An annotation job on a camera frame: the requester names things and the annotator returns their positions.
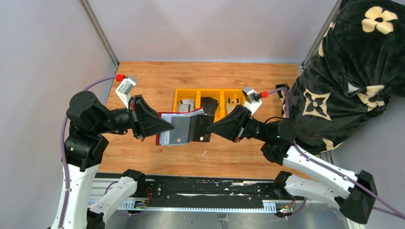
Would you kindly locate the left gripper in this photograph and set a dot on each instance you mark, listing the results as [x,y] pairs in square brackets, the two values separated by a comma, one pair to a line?
[144,119]

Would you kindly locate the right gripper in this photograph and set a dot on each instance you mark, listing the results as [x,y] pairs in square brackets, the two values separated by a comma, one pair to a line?
[229,126]

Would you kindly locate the red leather card holder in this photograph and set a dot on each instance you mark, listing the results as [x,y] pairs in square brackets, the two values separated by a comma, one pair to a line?
[182,122]

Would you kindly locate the black VIP card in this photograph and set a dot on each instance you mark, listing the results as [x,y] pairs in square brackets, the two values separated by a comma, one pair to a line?
[198,128]

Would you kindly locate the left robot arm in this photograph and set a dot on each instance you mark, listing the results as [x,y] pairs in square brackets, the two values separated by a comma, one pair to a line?
[82,150]

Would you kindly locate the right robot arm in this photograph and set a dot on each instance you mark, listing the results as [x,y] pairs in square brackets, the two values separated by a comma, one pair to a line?
[316,170]

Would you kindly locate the tan cards stack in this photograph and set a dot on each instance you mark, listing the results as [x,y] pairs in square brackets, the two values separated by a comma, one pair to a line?
[231,103]

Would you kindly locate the black cards stack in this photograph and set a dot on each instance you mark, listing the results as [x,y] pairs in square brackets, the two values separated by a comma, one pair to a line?
[209,105]

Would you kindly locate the white cards stack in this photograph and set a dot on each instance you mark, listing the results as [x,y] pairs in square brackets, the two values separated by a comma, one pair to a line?
[186,105]

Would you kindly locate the left yellow bin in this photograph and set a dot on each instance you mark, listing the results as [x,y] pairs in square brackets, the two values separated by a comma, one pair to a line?
[187,94]

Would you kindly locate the black floral blanket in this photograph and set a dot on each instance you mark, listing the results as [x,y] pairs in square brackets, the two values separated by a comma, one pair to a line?
[358,67]

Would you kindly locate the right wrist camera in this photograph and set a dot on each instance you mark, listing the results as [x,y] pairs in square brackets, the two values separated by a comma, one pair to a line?
[252,99]

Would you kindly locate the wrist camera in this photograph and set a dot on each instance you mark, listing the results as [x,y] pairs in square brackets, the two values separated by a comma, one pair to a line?
[252,99]
[124,89]

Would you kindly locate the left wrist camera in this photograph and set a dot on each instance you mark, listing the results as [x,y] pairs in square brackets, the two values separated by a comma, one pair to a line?
[124,89]

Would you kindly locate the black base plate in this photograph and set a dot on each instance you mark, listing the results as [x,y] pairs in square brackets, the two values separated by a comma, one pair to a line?
[208,192]

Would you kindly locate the aluminium frame rail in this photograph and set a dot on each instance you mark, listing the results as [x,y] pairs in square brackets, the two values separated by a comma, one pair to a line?
[195,193]

